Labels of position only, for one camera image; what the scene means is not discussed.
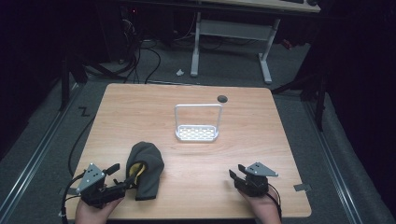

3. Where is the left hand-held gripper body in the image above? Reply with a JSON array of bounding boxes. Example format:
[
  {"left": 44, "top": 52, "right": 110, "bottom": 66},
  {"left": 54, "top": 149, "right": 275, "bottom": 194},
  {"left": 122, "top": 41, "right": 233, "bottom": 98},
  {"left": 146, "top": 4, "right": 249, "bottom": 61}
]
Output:
[{"left": 76, "top": 162, "right": 127, "bottom": 209}]

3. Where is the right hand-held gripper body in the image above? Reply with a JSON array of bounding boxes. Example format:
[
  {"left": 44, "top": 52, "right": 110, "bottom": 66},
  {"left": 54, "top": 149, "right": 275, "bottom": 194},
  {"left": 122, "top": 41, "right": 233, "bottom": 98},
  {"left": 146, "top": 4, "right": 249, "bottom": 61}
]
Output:
[{"left": 234, "top": 161, "right": 279, "bottom": 198}]

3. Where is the dark grey cloth yellow lining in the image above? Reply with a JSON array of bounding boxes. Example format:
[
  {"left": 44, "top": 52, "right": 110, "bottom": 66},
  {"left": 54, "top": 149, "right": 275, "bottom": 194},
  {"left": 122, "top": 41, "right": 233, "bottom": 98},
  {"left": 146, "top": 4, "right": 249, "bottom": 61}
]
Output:
[{"left": 125, "top": 141, "right": 165, "bottom": 202}]

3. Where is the white metal rack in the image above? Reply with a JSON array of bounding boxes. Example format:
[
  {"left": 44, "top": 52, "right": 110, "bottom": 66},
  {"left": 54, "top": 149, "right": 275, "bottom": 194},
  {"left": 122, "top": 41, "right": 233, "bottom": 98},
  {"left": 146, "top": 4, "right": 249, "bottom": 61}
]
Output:
[{"left": 174, "top": 103, "right": 224, "bottom": 143}]

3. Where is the person's right hand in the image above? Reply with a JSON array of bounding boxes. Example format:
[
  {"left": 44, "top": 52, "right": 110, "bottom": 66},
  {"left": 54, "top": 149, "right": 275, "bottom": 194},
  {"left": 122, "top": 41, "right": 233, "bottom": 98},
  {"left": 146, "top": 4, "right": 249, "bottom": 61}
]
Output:
[{"left": 237, "top": 187, "right": 283, "bottom": 224}]

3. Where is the person's left hand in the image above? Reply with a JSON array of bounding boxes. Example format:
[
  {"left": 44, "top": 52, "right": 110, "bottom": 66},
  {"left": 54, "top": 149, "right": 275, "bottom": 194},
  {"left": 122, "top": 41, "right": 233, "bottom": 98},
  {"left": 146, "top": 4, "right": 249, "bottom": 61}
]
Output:
[{"left": 74, "top": 195, "right": 125, "bottom": 224}]

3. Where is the black metal stand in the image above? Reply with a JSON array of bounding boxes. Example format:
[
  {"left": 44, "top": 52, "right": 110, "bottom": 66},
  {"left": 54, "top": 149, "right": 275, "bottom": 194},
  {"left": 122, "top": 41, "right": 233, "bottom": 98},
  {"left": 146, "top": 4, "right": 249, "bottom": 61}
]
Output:
[
  {"left": 270, "top": 69, "right": 329, "bottom": 133},
  {"left": 58, "top": 46, "right": 89, "bottom": 112}
]

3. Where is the black computer tower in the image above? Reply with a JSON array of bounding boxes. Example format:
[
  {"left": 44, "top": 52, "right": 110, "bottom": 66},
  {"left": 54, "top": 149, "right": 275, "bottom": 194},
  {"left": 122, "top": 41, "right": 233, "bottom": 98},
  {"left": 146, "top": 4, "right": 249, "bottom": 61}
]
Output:
[{"left": 96, "top": 4, "right": 142, "bottom": 63}]

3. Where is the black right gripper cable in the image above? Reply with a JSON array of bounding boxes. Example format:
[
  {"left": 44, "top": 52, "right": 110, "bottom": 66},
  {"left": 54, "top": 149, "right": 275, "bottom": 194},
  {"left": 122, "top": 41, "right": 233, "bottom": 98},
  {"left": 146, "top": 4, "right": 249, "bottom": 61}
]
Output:
[{"left": 265, "top": 182, "right": 283, "bottom": 222}]

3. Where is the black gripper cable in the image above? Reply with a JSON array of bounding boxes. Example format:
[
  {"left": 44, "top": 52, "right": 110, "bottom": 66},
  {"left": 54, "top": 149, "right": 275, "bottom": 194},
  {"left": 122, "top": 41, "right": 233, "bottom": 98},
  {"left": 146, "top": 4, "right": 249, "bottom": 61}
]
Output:
[
  {"left": 60, "top": 169, "right": 87, "bottom": 224},
  {"left": 265, "top": 182, "right": 283, "bottom": 222}
]

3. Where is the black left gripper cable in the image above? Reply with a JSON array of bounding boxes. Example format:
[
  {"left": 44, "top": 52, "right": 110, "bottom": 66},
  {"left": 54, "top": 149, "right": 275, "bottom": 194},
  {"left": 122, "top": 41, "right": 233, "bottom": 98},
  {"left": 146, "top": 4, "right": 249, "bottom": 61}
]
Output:
[{"left": 60, "top": 169, "right": 87, "bottom": 224}]

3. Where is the thin black floor cable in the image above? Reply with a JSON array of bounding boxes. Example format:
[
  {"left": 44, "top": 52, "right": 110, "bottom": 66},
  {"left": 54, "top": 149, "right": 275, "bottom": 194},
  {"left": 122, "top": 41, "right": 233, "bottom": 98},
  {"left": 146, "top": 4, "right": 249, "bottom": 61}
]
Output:
[{"left": 67, "top": 116, "right": 96, "bottom": 177}]

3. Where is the metal floor rail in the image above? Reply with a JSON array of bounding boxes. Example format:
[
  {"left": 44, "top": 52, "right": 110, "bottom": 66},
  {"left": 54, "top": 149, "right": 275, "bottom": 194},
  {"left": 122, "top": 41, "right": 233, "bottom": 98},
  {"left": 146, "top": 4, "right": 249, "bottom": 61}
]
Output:
[
  {"left": 303, "top": 101, "right": 364, "bottom": 224},
  {"left": 0, "top": 82, "right": 81, "bottom": 217}
]

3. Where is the bundle of black floor cables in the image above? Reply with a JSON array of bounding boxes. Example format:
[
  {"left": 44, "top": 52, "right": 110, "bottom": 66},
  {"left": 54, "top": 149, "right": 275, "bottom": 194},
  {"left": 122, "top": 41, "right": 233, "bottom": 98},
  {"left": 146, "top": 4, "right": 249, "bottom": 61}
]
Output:
[{"left": 120, "top": 38, "right": 163, "bottom": 85}]

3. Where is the white frame desk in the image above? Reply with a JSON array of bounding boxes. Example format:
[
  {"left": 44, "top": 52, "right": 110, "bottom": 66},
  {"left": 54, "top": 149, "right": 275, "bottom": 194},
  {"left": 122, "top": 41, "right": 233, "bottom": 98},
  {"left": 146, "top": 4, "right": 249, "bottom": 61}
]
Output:
[{"left": 124, "top": 0, "right": 321, "bottom": 85}]

